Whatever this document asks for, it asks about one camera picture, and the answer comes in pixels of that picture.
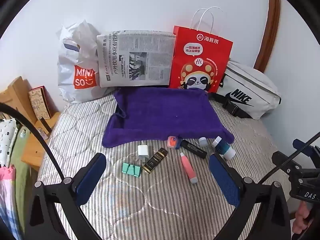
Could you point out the pink tube with white cap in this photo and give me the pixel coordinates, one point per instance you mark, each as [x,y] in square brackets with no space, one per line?
[188,166]

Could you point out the white charger plug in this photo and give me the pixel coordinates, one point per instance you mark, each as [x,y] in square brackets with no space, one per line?
[143,152]

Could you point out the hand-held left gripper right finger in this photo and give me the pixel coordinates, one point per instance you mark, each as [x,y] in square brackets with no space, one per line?
[223,180]

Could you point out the purple towel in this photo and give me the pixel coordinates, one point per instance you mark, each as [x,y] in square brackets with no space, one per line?
[162,115]

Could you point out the folded newspaper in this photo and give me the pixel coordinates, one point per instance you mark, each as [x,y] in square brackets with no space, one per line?
[135,57]

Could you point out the patterned cardboard box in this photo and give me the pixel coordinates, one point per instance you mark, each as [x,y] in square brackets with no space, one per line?
[38,102]

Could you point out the black rectangular stick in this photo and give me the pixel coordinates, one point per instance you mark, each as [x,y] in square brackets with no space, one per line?
[193,148]

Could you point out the small orange round jar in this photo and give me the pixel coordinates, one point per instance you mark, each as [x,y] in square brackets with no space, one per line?
[173,142]

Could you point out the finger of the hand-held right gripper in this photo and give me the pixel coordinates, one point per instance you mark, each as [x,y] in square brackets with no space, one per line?
[285,161]
[298,144]

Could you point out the red paper gift bag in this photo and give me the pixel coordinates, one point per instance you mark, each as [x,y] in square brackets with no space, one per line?
[197,55]

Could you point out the person's right hand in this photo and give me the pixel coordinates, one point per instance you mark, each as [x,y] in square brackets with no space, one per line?
[301,217]

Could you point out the green cloth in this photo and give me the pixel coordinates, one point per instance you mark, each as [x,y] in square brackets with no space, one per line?
[21,160]

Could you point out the white plastic shopping bag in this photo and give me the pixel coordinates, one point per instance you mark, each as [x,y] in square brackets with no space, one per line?
[72,55]

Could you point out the green binder clip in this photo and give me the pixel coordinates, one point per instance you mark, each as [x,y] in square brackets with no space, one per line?
[131,169]

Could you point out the pink cloth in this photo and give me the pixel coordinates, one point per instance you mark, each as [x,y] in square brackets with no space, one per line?
[6,187]

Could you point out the white round cap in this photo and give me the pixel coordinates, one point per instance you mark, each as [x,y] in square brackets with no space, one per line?
[203,143]

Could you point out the white floral cloth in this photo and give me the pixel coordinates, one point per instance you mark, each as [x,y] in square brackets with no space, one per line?
[7,137]

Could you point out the white waist bag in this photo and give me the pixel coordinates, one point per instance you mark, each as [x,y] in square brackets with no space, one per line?
[252,85]

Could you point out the brown wooden headboard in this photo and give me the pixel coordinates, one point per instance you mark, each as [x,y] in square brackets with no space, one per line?
[268,30]

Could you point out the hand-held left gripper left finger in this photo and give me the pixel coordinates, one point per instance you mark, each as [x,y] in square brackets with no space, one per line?
[91,177]

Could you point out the wooden bedside table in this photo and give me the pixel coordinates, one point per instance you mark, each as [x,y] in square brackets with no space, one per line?
[15,92]

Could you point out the blue and white bottle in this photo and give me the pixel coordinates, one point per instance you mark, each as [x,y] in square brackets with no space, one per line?
[223,147]

